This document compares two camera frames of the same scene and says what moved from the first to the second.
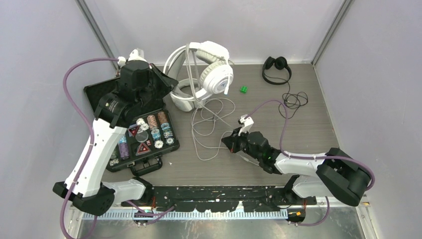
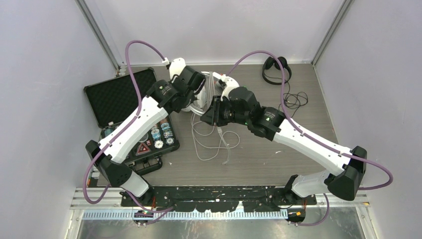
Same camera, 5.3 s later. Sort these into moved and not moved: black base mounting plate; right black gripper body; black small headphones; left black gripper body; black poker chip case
Moved: left black gripper body; right black gripper body
Not moved: black poker chip case; black small headphones; black base mounting plate
